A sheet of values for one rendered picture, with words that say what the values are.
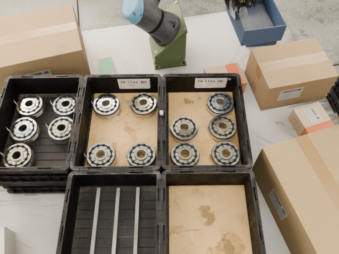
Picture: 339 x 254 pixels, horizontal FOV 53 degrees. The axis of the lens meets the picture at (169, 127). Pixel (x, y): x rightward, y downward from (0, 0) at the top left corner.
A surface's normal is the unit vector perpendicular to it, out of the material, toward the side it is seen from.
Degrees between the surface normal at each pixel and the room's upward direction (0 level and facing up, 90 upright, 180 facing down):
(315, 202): 0
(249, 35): 90
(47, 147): 0
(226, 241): 0
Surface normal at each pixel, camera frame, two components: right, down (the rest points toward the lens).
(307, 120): -0.01, -0.51
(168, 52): 0.18, 0.84
